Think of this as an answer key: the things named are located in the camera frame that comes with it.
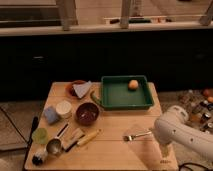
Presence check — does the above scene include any silver metal fork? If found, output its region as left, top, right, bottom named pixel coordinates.
left=123, top=131, right=152, bottom=142

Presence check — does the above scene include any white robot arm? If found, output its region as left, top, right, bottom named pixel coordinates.
left=153, top=105, right=213, bottom=161

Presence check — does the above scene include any purple bowl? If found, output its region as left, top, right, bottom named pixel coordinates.
left=75, top=102, right=99, bottom=126

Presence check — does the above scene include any orange bowl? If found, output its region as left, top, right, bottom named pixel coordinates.
left=65, top=80, right=85, bottom=97

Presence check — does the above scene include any orange ball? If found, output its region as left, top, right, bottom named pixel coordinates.
left=128, top=80, right=139, bottom=90

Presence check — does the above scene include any green plastic tray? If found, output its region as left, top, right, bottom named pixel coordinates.
left=100, top=75, right=154, bottom=110

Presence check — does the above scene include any green pepper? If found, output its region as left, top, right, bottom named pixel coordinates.
left=90, top=91, right=101, bottom=106

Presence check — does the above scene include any grey triangular cloth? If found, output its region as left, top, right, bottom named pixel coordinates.
left=73, top=81, right=92, bottom=98

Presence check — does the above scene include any white round container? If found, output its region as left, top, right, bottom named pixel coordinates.
left=56, top=100, right=72, bottom=118

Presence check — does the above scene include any metal measuring cup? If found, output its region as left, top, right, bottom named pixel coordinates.
left=46, top=123, right=69, bottom=156

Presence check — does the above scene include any green plastic cup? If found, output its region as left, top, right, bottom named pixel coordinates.
left=32, top=128, right=48, bottom=145

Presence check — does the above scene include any black stand left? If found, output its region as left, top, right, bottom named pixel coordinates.
left=22, top=117, right=39, bottom=171

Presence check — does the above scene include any black cable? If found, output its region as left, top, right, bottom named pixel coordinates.
left=178, top=161, right=213, bottom=171

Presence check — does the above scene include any yellow handled knife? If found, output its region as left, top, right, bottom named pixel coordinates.
left=67, top=129, right=101, bottom=151

